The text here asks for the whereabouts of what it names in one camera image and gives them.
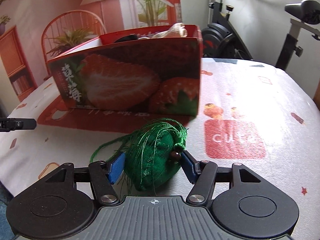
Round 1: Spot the beige knitted cloth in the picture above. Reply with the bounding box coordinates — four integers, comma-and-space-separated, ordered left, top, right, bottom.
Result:
138, 23, 188, 40

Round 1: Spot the printed room scene backdrop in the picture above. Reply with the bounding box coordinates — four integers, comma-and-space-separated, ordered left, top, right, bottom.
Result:
1, 0, 181, 101

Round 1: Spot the white cartoon print tablecloth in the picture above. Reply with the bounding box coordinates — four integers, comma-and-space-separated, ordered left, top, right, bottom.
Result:
1, 60, 319, 239

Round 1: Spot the red strawberry cardboard box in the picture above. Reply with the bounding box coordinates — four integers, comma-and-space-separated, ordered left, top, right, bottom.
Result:
48, 24, 202, 116

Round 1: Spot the black exercise bike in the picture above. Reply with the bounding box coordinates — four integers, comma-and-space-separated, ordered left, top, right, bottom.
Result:
202, 0, 319, 70

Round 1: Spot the black dotted glove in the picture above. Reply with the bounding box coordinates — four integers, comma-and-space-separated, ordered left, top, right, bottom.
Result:
115, 34, 138, 43

